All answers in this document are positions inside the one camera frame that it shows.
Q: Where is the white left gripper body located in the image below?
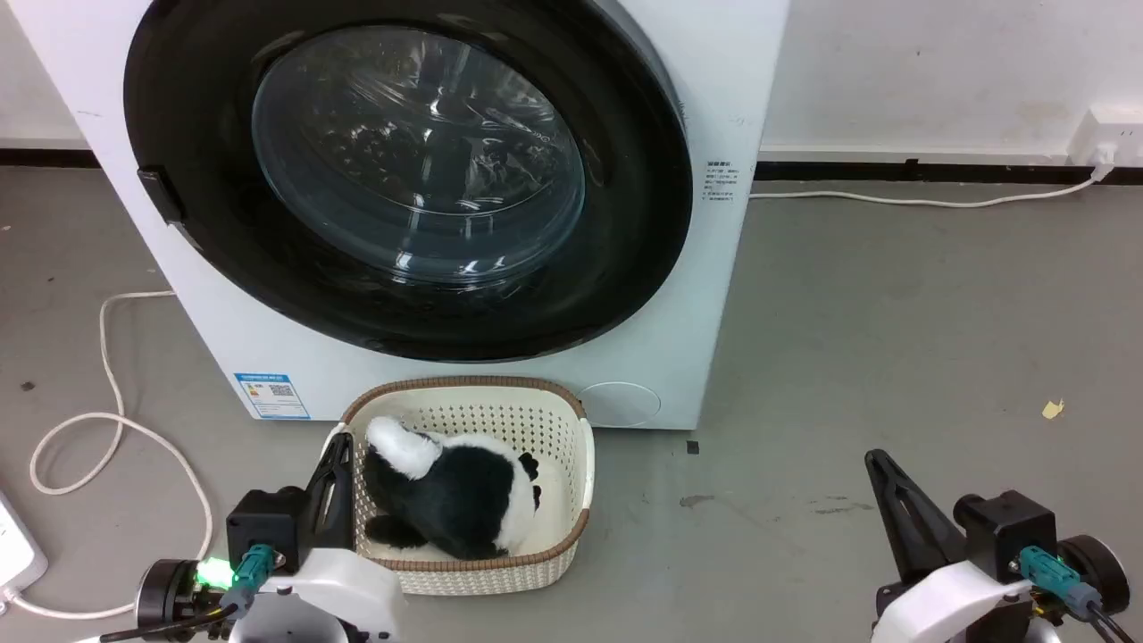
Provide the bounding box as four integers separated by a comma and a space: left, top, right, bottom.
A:
134, 547, 408, 643

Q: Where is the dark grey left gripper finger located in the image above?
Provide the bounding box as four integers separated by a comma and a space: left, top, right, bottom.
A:
332, 432, 358, 549
304, 447, 340, 551

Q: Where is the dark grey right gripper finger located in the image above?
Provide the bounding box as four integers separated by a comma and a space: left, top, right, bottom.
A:
864, 448, 969, 583

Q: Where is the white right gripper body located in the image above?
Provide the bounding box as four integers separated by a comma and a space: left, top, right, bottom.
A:
871, 534, 1131, 643

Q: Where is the black round washer door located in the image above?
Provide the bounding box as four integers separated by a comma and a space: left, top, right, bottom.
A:
123, 0, 694, 363

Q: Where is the white front-load washing machine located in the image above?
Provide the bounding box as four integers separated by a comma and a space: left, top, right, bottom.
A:
7, 0, 791, 431

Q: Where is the black white panda plush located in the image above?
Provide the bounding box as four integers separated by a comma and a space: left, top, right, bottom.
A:
361, 416, 543, 562

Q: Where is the blue energy label sticker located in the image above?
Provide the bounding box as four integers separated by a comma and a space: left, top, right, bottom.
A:
234, 372, 312, 421

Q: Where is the cream plastic laundry basket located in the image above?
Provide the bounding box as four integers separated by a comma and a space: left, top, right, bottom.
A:
320, 376, 596, 597

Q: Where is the round white filter cover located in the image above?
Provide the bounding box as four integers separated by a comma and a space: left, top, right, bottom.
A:
578, 381, 663, 429

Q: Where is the white power strip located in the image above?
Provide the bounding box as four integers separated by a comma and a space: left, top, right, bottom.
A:
0, 489, 50, 597

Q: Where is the small printed text sticker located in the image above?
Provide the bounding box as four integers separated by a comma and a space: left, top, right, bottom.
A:
705, 160, 738, 205

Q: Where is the left teal plug black cable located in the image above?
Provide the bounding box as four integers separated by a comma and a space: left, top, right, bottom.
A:
98, 543, 279, 643

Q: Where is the teal plug black cable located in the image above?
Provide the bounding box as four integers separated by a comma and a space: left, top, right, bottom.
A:
98, 543, 279, 643
1016, 546, 1143, 643

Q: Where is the right teal plug black cable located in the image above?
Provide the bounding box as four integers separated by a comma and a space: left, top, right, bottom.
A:
1016, 546, 1143, 643

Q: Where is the looped white power cable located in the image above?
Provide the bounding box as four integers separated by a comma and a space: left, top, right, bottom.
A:
0, 289, 216, 621

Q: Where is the thin white wall cable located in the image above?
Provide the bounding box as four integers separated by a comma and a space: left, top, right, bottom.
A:
748, 164, 1115, 210

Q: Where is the white wall socket box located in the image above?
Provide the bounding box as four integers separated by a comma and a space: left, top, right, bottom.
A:
1067, 105, 1143, 168

